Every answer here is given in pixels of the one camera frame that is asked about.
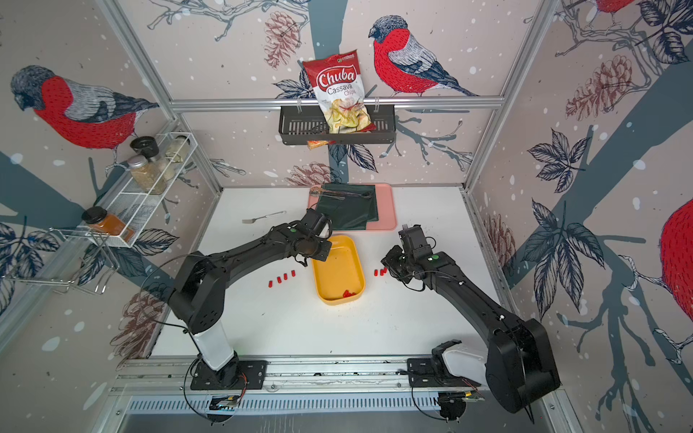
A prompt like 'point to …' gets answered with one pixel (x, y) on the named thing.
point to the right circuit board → (453, 404)
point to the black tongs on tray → (340, 196)
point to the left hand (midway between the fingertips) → (329, 246)
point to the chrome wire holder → (72, 257)
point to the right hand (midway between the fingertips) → (381, 259)
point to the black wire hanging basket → (300, 124)
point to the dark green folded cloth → (350, 214)
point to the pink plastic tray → (386, 199)
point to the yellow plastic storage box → (340, 279)
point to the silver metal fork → (253, 220)
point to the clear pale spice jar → (178, 150)
